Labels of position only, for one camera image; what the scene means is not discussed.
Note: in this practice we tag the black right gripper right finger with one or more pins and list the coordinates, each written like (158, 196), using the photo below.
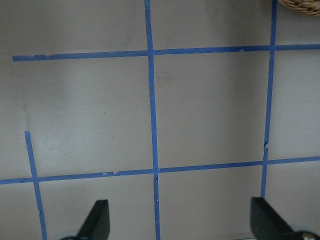
(267, 224)

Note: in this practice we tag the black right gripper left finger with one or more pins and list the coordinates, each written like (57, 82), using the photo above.
(96, 225)

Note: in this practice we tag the woven wicker basket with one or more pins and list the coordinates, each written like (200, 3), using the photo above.
(305, 7)

